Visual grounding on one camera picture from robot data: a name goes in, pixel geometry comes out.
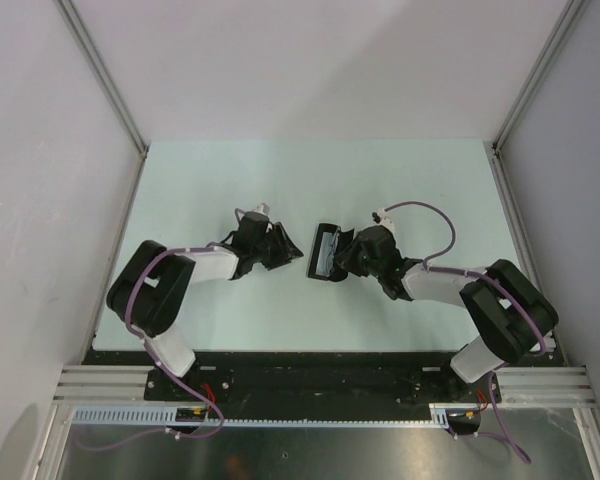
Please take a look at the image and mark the left aluminium corner post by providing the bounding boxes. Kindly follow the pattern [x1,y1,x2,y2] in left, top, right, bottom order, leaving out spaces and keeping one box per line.
[53,0,149,160]

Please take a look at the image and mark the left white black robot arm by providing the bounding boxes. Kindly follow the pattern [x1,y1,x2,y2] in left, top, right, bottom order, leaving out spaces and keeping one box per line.
[106,210,303,400]

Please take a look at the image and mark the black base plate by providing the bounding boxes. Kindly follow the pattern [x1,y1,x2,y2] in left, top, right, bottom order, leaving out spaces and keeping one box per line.
[81,349,566,422]

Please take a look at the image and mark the blue cleaning cloth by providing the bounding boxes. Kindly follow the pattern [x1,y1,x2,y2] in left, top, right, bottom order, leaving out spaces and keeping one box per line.
[315,232,338,278]

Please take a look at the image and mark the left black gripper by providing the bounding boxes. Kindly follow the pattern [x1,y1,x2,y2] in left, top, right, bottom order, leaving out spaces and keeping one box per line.
[251,222,303,270]

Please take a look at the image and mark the thin wire-frame glasses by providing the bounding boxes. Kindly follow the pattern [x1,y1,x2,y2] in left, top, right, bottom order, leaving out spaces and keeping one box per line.
[323,227,341,275]

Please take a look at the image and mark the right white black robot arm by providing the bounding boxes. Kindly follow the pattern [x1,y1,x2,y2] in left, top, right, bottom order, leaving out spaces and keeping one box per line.
[333,225,558,401]

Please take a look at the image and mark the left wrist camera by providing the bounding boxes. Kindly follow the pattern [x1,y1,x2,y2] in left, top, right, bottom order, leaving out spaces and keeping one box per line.
[253,202,270,216]

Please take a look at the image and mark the aluminium front rail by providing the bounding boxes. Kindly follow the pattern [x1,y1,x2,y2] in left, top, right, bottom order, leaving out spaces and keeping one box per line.
[53,365,597,408]

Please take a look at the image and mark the slotted cable duct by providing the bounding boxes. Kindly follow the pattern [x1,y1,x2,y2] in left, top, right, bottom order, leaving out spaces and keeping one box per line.
[72,402,486,430]

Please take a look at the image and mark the aluminium corner post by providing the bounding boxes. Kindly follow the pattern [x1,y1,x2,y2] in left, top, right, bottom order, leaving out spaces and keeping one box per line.
[53,0,149,160]
[491,0,590,154]

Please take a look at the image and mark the black glasses case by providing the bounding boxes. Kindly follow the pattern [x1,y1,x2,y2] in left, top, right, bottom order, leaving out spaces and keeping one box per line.
[307,223,355,283]

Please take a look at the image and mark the right aluminium corner post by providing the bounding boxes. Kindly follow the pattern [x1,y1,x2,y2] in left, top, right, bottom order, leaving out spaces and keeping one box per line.
[491,0,590,154]

